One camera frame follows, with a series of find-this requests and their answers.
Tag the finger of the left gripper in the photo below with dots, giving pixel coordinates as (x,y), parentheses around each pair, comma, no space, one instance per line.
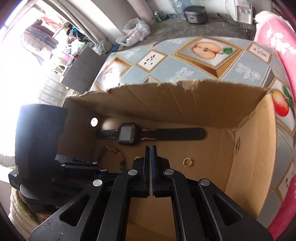
(76,168)

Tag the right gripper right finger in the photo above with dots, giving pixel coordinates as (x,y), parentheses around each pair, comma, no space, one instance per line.
(201,210)

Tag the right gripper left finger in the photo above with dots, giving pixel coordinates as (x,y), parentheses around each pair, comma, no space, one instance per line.
(100,211)

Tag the pink strap digital watch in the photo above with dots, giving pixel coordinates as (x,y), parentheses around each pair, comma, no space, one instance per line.
(130,134)

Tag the grey cabinet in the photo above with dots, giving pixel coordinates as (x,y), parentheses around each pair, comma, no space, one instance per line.
(81,74)

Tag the brown cardboard box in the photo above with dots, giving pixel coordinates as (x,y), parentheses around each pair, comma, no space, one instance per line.
(192,161)

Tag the hanging clothes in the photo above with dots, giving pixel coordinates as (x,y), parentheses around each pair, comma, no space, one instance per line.
(41,37)

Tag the grey curtain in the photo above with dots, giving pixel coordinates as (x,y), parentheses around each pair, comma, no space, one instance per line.
(98,20)

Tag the white plastic bag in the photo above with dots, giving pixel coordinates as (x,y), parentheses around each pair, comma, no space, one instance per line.
(136,30)

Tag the fruit pattern tablecloth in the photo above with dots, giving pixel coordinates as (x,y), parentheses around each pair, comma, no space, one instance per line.
(188,58)

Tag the grey rice cooker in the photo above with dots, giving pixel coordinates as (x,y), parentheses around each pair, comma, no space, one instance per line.
(196,14)

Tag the pink floral blanket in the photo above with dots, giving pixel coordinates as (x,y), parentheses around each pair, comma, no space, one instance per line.
(275,32)

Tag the white water dispenser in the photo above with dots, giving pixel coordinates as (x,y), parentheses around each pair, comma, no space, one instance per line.
(243,12)

